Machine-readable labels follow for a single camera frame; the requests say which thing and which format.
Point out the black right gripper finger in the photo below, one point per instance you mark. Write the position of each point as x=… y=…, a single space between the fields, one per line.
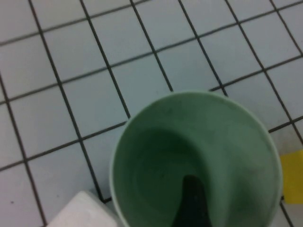
x=193 y=203

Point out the pale green plastic cup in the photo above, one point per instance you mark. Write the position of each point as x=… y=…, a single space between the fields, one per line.
x=213 y=132

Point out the yellow foam cube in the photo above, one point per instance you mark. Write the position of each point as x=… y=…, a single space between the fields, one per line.
x=293 y=177

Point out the white foam cube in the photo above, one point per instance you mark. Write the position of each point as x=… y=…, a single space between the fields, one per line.
x=82 y=210

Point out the white black-grid tablecloth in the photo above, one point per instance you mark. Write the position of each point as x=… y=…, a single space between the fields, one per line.
x=94 y=94

